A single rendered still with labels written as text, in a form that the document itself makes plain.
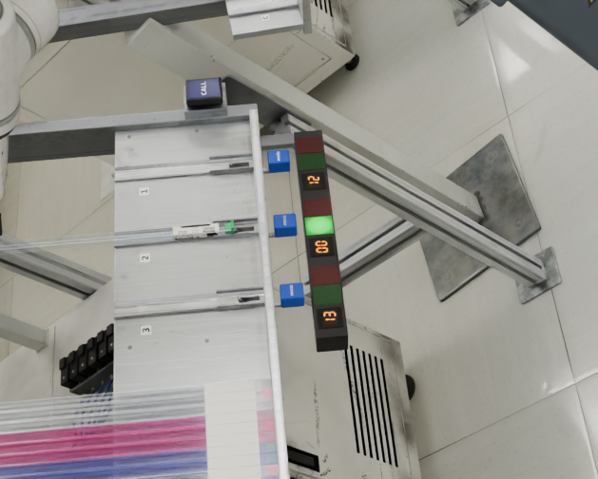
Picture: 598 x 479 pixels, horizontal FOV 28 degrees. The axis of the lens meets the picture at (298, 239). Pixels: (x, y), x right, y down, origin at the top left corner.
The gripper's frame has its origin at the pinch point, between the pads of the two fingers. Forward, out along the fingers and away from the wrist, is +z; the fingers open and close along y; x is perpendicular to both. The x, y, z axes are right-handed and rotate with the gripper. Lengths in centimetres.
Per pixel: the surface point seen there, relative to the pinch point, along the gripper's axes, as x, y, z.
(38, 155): 4.6, -19.1, 14.0
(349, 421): 56, 1, 58
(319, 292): 41.1, 10.1, 4.6
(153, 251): 20.3, 2.1, 7.4
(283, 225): 37.0, 0.7, 3.2
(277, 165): 37.0, -9.9, 3.8
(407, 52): 81, -94, 63
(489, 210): 87, -41, 53
